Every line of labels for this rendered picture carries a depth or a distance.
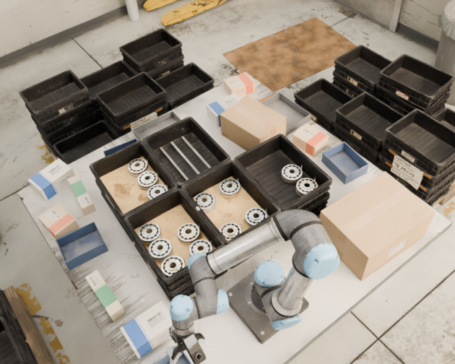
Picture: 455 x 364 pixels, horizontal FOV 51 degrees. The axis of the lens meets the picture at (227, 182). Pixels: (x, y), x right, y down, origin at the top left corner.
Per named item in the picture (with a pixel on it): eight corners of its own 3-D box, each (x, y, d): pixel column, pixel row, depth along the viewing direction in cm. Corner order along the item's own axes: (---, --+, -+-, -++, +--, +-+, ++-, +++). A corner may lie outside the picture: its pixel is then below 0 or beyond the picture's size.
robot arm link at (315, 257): (284, 295, 193) (327, 217, 152) (298, 330, 184) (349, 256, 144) (256, 302, 189) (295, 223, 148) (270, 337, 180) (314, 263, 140)
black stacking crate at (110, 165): (182, 202, 231) (179, 187, 222) (128, 232, 221) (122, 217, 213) (145, 155, 253) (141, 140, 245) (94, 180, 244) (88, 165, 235)
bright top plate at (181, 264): (188, 270, 201) (188, 269, 200) (166, 280, 198) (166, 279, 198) (179, 252, 207) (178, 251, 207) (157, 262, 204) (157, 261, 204)
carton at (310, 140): (292, 144, 267) (292, 133, 262) (305, 132, 272) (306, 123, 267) (314, 157, 259) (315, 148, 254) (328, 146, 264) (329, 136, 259)
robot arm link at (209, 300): (220, 274, 160) (188, 283, 157) (230, 305, 153) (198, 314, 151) (219, 285, 166) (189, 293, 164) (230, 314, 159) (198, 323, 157)
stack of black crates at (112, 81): (131, 93, 395) (121, 59, 369) (149, 111, 378) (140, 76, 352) (87, 115, 381) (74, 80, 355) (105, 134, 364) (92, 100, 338)
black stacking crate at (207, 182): (282, 226, 218) (282, 211, 209) (228, 259, 209) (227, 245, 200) (233, 175, 240) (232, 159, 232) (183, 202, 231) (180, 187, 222)
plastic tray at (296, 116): (310, 120, 279) (310, 113, 275) (285, 136, 272) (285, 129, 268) (279, 98, 293) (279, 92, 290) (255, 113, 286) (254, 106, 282)
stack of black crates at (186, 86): (197, 96, 387) (192, 61, 361) (219, 114, 371) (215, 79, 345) (155, 118, 373) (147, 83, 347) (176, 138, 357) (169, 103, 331)
